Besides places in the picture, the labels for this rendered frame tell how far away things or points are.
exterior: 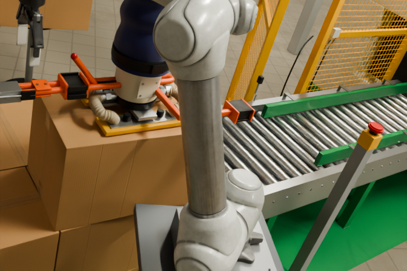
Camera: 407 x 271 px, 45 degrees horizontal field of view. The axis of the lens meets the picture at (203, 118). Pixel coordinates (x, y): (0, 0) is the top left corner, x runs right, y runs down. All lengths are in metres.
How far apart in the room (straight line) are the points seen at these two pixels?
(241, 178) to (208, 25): 0.58
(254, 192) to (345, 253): 1.81
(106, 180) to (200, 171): 0.72
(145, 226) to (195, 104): 0.73
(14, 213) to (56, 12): 1.51
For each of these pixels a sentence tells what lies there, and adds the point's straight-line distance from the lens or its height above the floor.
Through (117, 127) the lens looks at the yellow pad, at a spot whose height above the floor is 0.97.
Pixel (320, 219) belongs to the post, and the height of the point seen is 0.46.
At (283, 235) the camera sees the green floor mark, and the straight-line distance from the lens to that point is 3.06.
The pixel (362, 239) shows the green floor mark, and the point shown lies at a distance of 3.35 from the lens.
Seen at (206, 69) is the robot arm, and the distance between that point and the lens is 1.06.
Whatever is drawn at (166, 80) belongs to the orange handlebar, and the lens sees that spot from 1.89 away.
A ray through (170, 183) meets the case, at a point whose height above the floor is 0.69.
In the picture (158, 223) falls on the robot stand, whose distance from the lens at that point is 1.75.
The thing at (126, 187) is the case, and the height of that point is 0.71.
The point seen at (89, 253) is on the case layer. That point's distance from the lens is 2.13.
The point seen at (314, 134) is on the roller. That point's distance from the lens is 3.06.
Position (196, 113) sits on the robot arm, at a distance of 1.11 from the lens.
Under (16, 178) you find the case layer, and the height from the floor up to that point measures 0.54.
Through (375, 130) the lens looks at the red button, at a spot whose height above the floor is 1.03.
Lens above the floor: 1.98
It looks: 31 degrees down
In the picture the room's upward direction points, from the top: 18 degrees clockwise
